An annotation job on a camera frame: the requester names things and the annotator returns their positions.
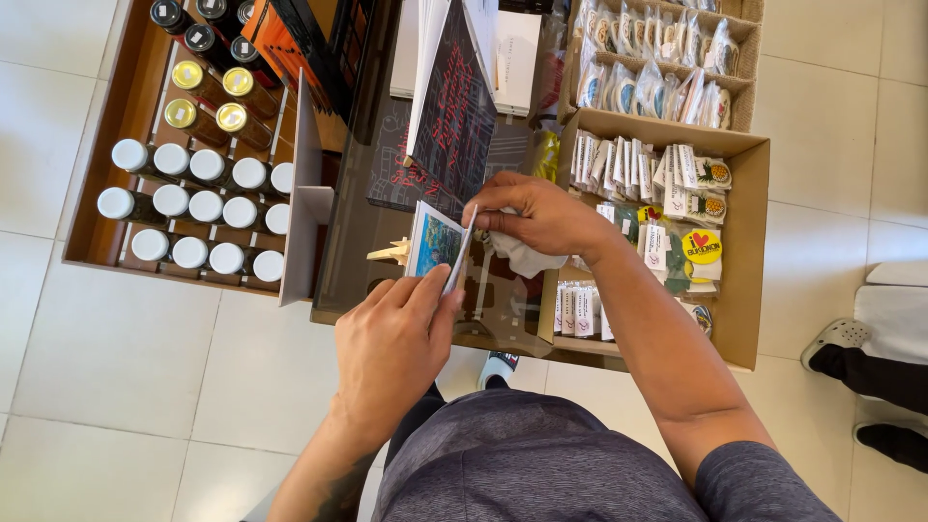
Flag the white card divider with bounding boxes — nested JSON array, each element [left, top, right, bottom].
[[278, 68, 336, 307]]

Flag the dark box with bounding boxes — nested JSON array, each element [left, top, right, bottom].
[[290, 0, 379, 126]]

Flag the pile of souvenir sticker packets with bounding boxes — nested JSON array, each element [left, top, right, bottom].
[[553, 130, 733, 342]]

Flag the cardboard box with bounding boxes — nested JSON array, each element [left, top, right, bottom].
[[537, 108, 771, 374]]

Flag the rows of clear wrapped magnets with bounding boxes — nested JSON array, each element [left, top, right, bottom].
[[573, 0, 742, 131]]

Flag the white book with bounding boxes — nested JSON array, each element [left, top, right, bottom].
[[389, 0, 544, 118]]

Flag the flat black book red lettering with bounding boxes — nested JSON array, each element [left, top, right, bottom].
[[365, 96, 466, 220]]

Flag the woven basket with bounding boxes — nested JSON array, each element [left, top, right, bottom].
[[557, 0, 767, 134]]

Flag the white cleaning cloth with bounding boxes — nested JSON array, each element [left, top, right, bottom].
[[486, 206, 571, 281]]

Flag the small picture postcard booklet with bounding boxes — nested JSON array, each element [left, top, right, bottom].
[[404, 200, 480, 295]]

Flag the person's left hand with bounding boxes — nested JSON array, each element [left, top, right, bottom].
[[330, 263, 465, 455]]

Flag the clear plastic wrapped item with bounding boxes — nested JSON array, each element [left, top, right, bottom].
[[529, 13, 568, 184]]

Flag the group of white-capped bottles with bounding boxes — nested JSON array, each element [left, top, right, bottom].
[[97, 138, 295, 284]]

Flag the gold-lid jar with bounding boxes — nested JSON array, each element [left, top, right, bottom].
[[222, 67, 281, 120], [164, 98, 230, 148], [171, 60, 232, 108], [215, 102, 275, 152]]

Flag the orange and black book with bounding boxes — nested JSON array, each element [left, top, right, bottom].
[[240, 0, 343, 118]]

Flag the small wooden easel stand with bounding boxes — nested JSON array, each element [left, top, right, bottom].
[[366, 237, 411, 266]]

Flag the person's grey shirt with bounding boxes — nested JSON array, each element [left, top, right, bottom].
[[371, 388, 843, 522]]

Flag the person's dark trousers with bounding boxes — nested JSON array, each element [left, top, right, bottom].
[[383, 383, 449, 468]]

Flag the standing black book red lettering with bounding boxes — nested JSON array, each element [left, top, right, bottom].
[[405, 0, 500, 208]]

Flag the wooden display tray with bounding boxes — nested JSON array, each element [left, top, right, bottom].
[[62, 0, 343, 298]]

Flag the person's right hand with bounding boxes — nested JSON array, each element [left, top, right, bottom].
[[462, 172, 622, 266]]

